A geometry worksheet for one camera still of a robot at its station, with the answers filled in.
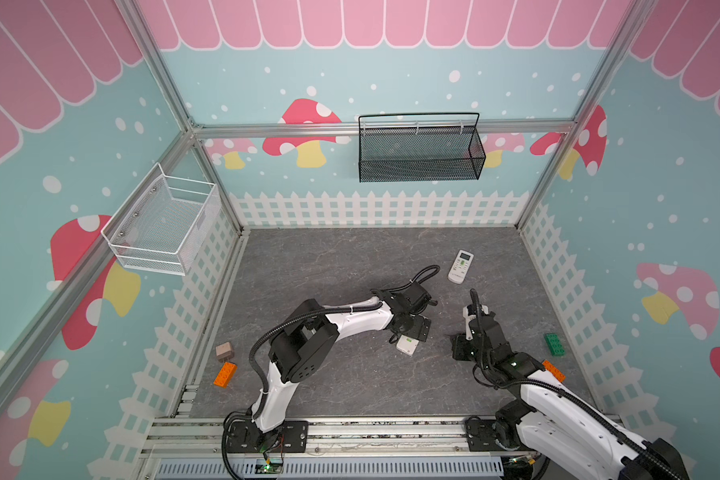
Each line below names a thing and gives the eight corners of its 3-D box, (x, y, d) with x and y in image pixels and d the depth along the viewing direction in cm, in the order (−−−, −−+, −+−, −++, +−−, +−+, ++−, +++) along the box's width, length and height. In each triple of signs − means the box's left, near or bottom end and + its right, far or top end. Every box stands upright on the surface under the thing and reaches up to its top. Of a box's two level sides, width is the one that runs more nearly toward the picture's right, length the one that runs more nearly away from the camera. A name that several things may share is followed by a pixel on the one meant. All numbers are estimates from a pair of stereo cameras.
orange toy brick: (215, 385, 85) (212, 382, 83) (227, 363, 88) (224, 361, 87) (226, 388, 84) (223, 386, 82) (238, 366, 88) (235, 364, 86)
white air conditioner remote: (446, 278, 108) (447, 275, 106) (457, 251, 116) (458, 248, 114) (463, 285, 106) (465, 281, 104) (473, 257, 114) (475, 253, 112)
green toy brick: (551, 356, 90) (555, 353, 88) (543, 336, 94) (546, 333, 92) (562, 356, 90) (565, 353, 88) (554, 336, 94) (557, 333, 92)
